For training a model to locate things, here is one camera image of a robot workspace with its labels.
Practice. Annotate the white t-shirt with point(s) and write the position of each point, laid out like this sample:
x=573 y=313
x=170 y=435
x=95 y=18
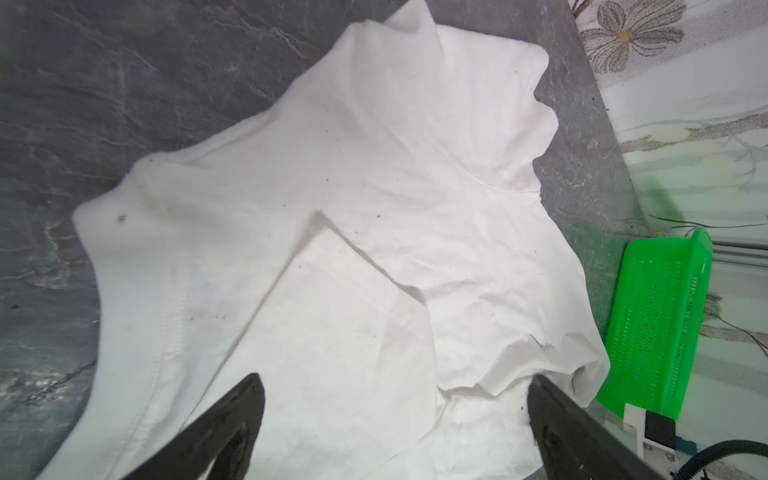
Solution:
x=374 y=246

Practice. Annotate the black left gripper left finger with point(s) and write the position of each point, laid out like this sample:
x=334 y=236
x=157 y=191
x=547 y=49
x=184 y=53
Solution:
x=218 y=444

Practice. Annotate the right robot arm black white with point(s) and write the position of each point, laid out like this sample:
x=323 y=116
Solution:
x=701 y=460

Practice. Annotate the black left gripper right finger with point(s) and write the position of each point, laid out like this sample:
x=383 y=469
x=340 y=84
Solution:
x=572 y=444

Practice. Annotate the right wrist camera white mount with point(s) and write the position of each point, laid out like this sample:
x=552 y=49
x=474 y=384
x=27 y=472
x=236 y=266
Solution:
x=656 y=441

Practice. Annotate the green plastic laundry basket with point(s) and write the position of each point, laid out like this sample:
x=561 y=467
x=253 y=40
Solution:
x=656 y=317

